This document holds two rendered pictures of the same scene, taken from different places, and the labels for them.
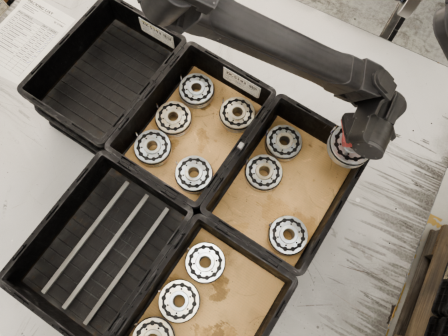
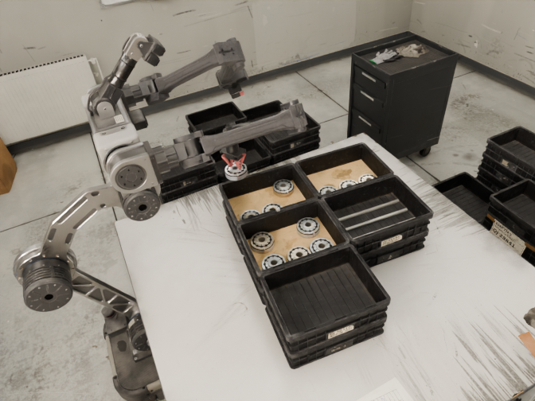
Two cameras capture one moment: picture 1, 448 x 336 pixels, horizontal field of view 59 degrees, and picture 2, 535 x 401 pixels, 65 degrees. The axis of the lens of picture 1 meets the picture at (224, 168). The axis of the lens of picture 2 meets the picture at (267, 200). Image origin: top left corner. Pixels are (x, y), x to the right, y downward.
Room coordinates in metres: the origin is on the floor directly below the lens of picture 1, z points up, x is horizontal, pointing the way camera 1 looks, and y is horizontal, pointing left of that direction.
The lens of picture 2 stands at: (1.37, 0.88, 2.21)
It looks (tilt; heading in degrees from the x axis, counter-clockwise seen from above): 42 degrees down; 225
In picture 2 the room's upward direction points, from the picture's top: 6 degrees counter-clockwise
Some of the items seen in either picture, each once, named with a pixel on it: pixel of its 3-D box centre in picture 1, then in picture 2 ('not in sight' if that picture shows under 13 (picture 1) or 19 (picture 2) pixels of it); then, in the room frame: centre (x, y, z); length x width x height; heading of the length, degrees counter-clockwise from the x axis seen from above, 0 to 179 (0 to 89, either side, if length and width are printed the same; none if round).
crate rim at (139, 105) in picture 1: (193, 120); (291, 235); (0.45, 0.09, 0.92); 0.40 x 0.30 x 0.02; 151
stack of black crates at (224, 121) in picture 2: not in sight; (220, 141); (-0.40, -1.33, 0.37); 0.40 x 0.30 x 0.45; 156
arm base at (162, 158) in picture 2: not in sight; (163, 159); (0.81, -0.11, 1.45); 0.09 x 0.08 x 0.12; 66
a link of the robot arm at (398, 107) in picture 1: (385, 111); not in sight; (0.36, -0.29, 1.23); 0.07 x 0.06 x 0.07; 156
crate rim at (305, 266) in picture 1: (289, 179); (267, 192); (0.30, -0.17, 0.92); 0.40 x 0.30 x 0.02; 151
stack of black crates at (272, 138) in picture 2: not in sight; (288, 149); (-0.61, -0.80, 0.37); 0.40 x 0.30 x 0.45; 156
